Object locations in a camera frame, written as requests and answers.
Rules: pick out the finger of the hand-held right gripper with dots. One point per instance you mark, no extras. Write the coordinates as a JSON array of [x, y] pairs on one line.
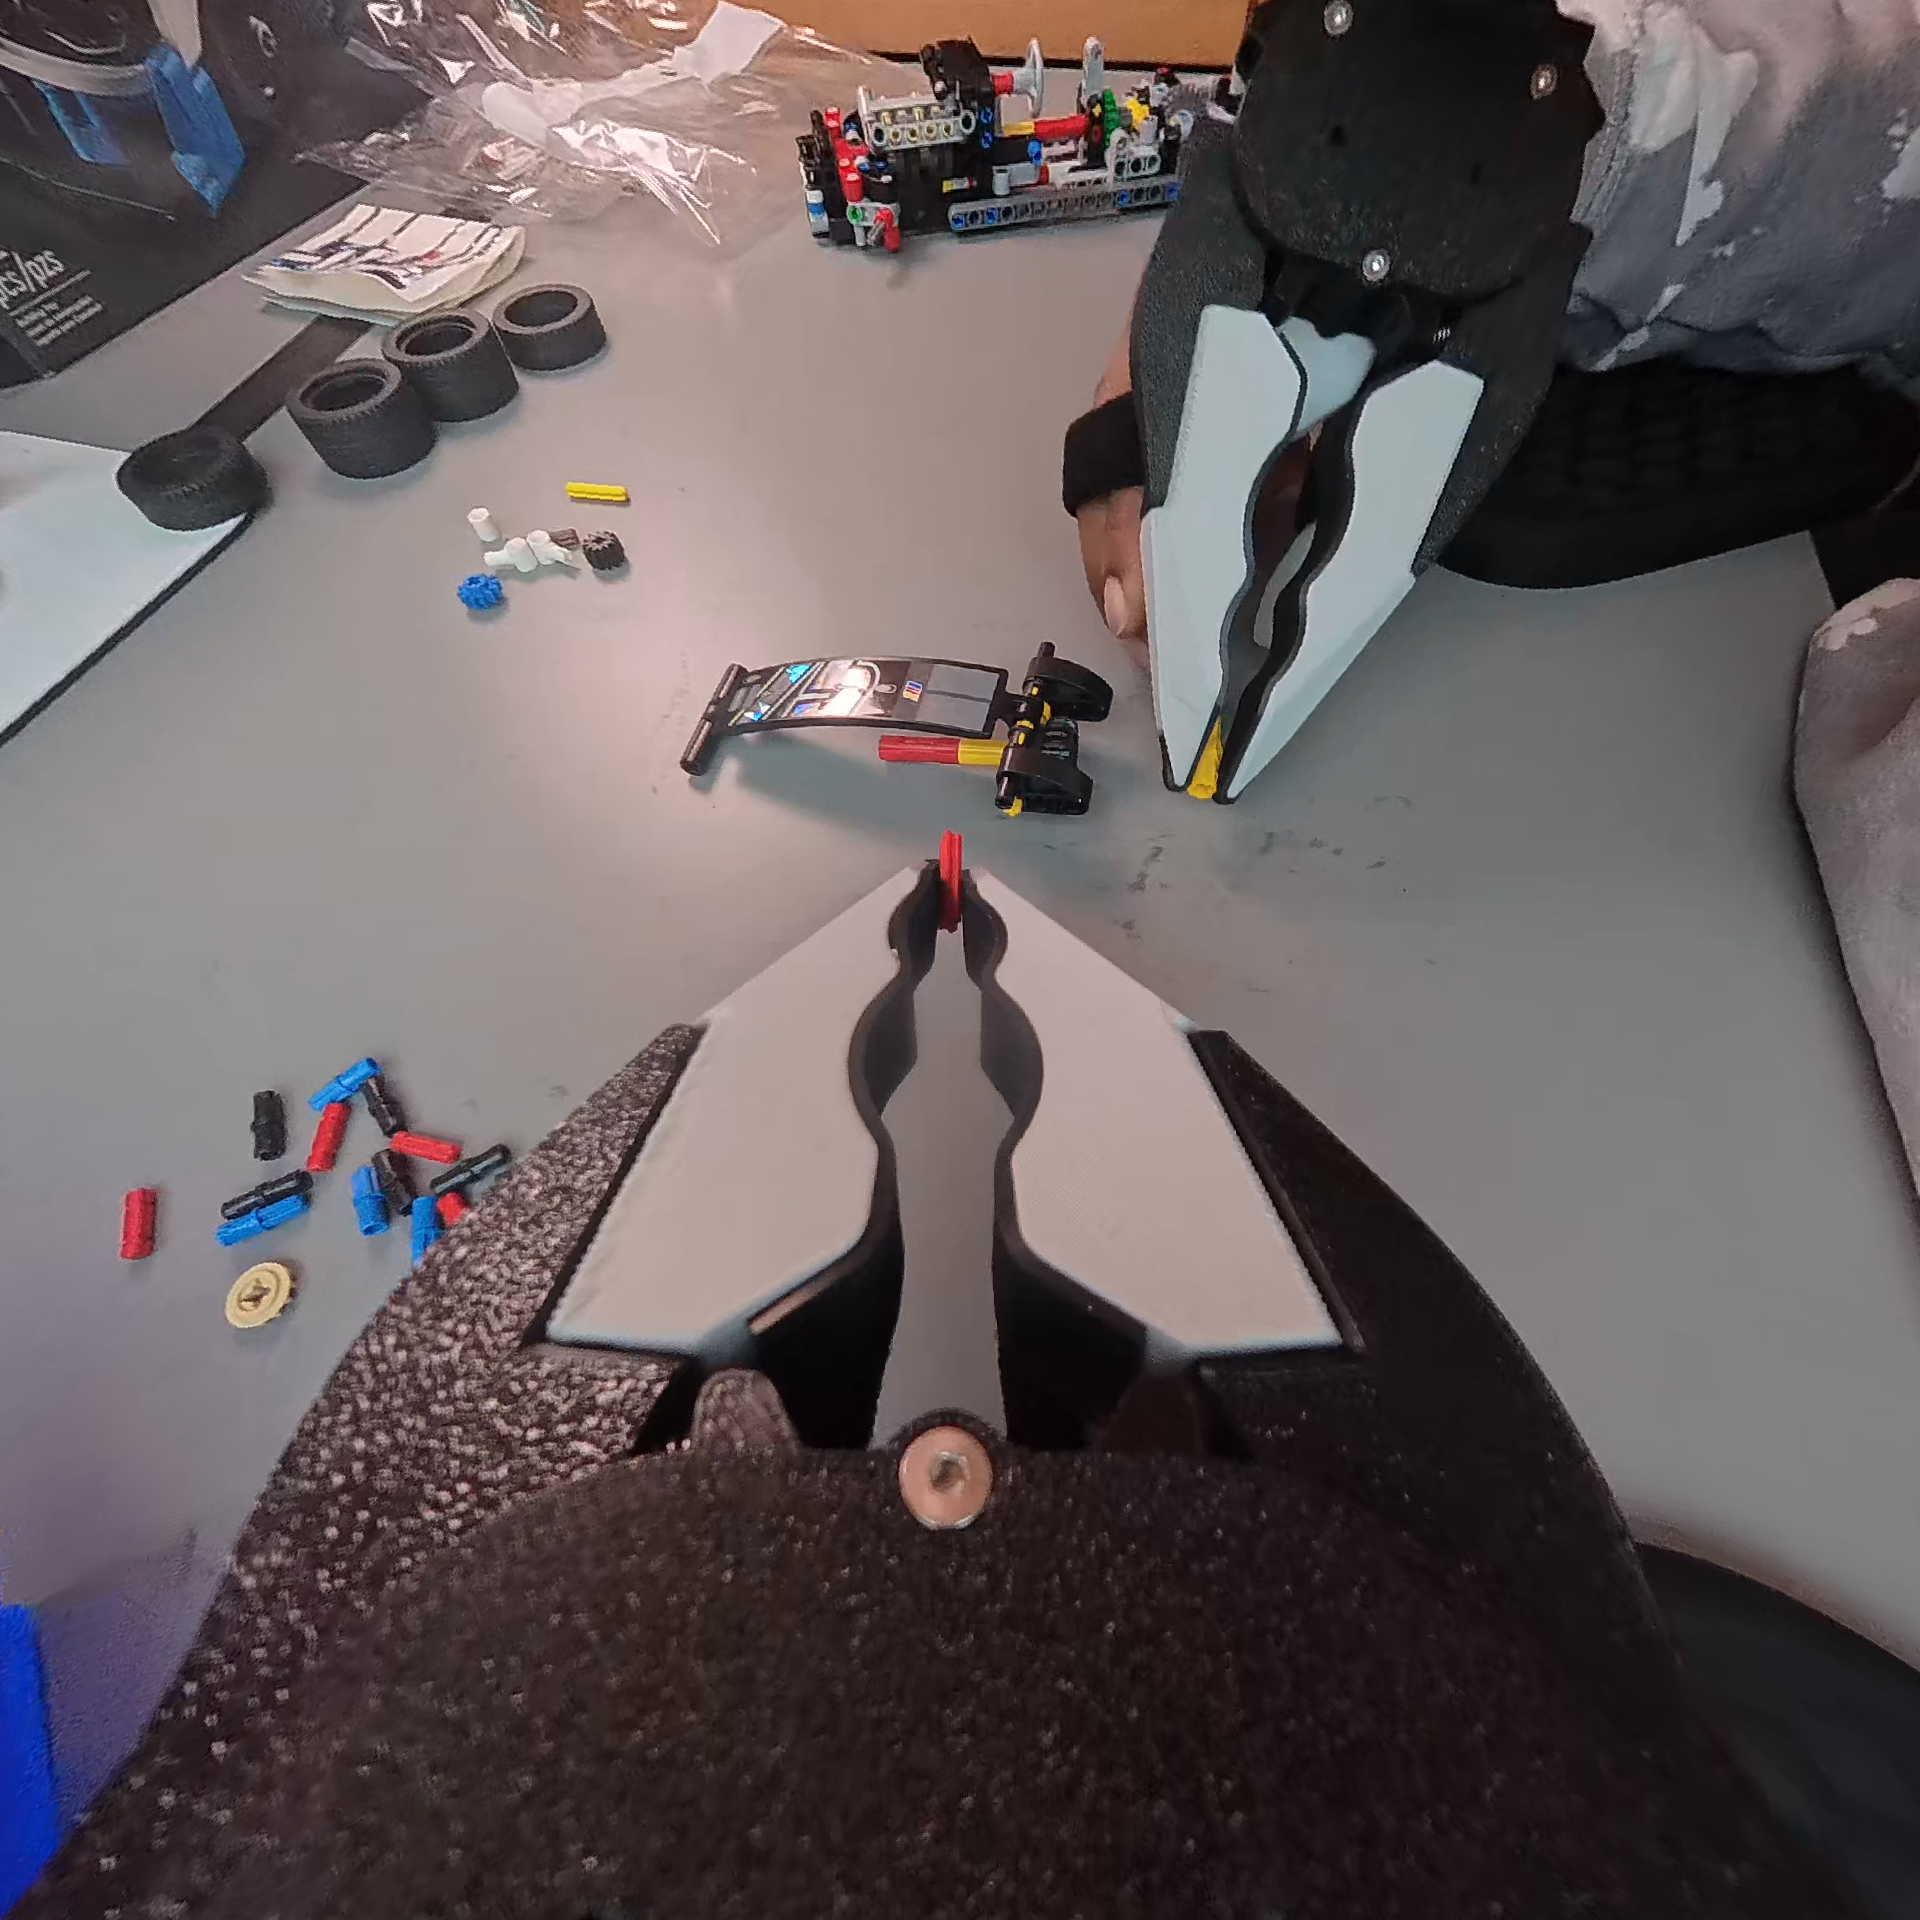
[[1383, 527], [1204, 527]]

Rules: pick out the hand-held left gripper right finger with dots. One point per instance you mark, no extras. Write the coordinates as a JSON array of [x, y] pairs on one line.
[[1169, 1205]]

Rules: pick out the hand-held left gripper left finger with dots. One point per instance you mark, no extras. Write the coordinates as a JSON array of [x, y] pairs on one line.
[[707, 1205]]

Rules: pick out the yellow toy connector piece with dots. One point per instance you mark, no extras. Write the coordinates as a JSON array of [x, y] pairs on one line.
[[1204, 766]]

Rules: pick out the black curved toy roof assembly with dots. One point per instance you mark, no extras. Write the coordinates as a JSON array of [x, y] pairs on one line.
[[854, 690]]

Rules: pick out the small red toy pin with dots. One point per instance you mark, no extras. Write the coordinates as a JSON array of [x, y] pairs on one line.
[[947, 877]]

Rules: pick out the toy brick car chassis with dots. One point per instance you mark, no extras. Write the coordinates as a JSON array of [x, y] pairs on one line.
[[1019, 167]]

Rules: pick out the small tan toy gear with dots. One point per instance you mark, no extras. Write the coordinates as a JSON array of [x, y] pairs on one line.
[[262, 1297]]

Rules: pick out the grey desk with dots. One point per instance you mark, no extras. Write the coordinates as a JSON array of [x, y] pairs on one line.
[[603, 903]]

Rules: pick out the person's right hand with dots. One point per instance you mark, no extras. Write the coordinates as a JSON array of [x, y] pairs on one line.
[[1117, 572]]

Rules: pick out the pile of small connector pins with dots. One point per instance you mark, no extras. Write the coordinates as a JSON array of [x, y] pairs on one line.
[[377, 1172]]

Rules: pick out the small black toy gear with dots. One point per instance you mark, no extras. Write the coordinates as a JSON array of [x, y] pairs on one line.
[[603, 555]]

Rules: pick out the yellow toy axle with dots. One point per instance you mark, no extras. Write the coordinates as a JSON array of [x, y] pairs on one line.
[[595, 494]]

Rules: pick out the person's grey patterned sweatshirt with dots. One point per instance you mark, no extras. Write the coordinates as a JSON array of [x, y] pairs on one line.
[[1868, 903]]

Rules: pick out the small blue toy gear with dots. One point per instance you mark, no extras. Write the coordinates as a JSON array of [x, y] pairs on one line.
[[480, 593]]

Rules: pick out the white toy connector piece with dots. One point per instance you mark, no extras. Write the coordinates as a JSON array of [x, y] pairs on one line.
[[530, 555]]

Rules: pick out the clear plastic bag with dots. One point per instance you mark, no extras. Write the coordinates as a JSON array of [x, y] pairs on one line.
[[603, 104]]

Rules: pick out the toy sticker sheet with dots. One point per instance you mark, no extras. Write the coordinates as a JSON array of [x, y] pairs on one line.
[[390, 259]]

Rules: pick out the blue plastic parts bin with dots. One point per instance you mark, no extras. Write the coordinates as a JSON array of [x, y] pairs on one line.
[[23, 1729]]

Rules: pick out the white metal book stand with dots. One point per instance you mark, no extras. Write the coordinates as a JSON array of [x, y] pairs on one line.
[[71, 602]]

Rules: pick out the black toy set box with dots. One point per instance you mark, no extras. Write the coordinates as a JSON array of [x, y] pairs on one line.
[[147, 151]]

